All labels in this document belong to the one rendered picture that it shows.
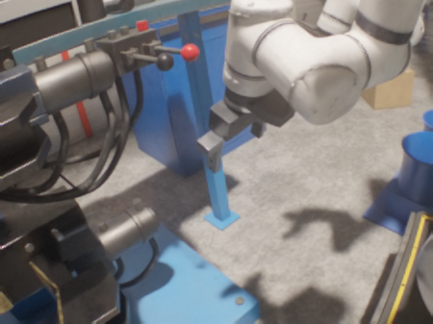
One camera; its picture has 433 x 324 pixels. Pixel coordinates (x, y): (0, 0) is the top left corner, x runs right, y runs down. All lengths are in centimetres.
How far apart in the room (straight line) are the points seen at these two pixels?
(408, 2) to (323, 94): 17
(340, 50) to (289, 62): 7
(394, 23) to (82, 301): 81
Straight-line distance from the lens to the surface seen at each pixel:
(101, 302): 81
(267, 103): 55
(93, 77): 75
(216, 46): 192
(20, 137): 59
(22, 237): 98
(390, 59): 49
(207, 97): 133
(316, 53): 41
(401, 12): 46
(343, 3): 88
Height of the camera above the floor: 113
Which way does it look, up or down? 31 degrees down
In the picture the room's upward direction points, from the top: 9 degrees counter-clockwise
